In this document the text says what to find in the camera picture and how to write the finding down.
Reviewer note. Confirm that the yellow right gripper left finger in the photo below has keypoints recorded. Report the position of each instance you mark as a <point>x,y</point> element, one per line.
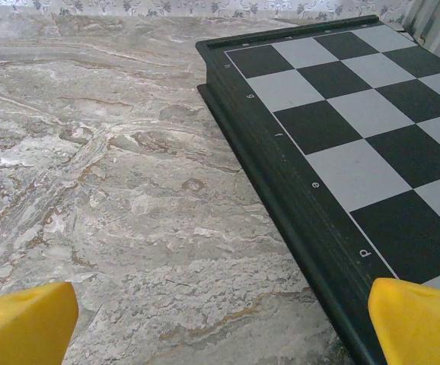
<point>22,327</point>

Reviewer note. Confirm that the aluminium frame post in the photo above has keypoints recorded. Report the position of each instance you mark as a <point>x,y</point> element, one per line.
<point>423,19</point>

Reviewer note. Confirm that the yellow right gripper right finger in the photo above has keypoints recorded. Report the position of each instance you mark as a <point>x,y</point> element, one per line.
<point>418,327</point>

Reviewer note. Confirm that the black and grey chessboard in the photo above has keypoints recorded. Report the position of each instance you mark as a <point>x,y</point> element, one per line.
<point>357,133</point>

